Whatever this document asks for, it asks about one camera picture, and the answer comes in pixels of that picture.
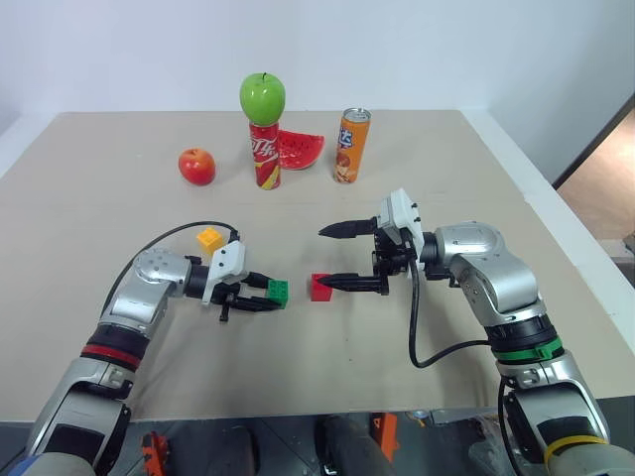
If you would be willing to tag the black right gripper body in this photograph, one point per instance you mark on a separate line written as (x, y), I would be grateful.
(392, 260)

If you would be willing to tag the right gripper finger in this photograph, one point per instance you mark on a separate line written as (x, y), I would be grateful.
(347, 229)
(357, 283)

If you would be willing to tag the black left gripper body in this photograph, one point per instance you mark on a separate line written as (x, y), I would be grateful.
(224, 302)

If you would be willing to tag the green toy cube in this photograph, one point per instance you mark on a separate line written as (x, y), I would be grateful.
(278, 292)

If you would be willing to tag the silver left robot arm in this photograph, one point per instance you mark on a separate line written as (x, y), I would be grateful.
(124, 317)

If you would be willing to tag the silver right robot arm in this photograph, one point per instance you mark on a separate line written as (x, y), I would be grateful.
(501, 292)

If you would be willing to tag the red toy cube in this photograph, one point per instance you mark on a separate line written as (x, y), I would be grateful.
(320, 292)

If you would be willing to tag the yellow toy cube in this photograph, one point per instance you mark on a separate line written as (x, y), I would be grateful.
(209, 240)

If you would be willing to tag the orange soda can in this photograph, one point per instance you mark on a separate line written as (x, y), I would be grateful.
(351, 149)

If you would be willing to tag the watermelon slice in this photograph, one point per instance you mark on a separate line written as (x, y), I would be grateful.
(297, 151)

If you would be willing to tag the red cola can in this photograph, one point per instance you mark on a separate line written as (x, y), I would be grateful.
(266, 158)

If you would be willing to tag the red apple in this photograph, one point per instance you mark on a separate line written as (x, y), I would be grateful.
(197, 166)

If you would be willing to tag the green apple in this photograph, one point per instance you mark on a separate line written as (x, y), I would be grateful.
(262, 98)

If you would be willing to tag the dark rounded shape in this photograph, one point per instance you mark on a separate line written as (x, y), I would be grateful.
(349, 446)

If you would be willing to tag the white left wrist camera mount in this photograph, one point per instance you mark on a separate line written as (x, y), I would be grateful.
(229, 260)

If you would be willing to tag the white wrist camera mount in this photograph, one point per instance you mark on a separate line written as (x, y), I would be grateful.
(229, 260)
(399, 213)

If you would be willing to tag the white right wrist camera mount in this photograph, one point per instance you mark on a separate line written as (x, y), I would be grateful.
(399, 213)

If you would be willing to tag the orange plastic bracket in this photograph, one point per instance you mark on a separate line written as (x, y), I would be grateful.
(156, 453)
(386, 429)

